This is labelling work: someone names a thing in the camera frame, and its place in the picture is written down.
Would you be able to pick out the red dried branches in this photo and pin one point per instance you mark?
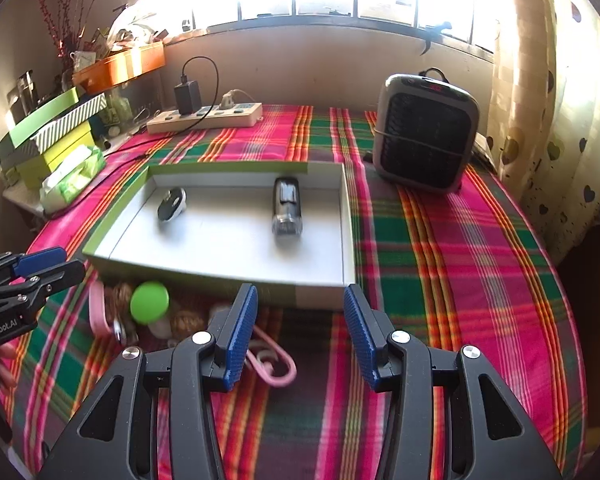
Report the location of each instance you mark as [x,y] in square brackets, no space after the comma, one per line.
[65,35]

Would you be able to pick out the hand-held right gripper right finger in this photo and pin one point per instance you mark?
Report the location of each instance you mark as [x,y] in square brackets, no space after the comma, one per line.
[360,335]

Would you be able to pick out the black and white round device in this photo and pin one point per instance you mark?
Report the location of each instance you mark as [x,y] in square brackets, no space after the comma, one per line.
[172,203]

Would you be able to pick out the flat green box lid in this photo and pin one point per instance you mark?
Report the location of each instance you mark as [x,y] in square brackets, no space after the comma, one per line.
[42,112]

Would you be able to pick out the pink clip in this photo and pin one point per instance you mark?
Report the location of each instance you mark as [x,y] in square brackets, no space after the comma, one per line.
[280,372]

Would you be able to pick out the green tissue pack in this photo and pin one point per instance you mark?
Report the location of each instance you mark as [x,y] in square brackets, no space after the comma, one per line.
[72,180]

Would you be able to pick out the white power strip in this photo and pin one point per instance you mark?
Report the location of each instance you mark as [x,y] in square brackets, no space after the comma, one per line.
[220,117]

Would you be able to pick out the grey space heater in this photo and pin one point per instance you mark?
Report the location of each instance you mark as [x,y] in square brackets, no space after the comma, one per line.
[420,135]

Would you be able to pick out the lime green box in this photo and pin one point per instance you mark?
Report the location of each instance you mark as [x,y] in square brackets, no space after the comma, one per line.
[35,170]

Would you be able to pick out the green egg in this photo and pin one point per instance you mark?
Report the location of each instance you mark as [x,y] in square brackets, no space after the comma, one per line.
[150,301]

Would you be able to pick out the plaid blanket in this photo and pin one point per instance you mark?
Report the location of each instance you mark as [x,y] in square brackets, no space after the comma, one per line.
[455,285]

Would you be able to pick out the person's left hand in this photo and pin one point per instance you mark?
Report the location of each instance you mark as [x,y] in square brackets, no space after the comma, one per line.
[2,367]

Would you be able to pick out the black bicycle light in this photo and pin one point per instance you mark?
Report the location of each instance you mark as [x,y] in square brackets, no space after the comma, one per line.
[286,205]

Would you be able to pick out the white plug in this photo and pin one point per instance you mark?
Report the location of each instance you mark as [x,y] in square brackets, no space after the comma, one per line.
[228,100]

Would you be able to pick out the black window hook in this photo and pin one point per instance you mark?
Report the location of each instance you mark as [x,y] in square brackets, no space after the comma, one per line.
[437,30]

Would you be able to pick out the black charger adapter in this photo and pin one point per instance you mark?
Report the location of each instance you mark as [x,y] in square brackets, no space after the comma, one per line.
[187,96]

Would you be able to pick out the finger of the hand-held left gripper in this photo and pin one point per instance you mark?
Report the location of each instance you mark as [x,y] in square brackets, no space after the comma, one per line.
[55,275]
[40,260]

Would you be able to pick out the green and white cardboard box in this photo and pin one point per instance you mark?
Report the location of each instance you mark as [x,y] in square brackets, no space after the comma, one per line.
[220,240]

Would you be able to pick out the brown fuzzy object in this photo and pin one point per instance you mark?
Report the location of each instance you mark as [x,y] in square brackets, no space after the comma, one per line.
[122,294]
[185,321]

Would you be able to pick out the orange box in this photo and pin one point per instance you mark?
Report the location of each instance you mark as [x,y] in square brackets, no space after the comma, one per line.
[125,67]

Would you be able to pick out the white mug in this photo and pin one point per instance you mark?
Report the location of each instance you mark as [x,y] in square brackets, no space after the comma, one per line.
[85,60]

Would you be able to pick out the green glass bottle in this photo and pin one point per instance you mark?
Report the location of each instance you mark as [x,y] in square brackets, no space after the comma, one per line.
[115,110]

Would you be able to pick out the heart patterned curtain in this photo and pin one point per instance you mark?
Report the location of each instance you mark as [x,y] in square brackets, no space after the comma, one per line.
[555,110]

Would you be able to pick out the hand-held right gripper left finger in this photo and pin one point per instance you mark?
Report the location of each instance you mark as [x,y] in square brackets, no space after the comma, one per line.
[242,330]

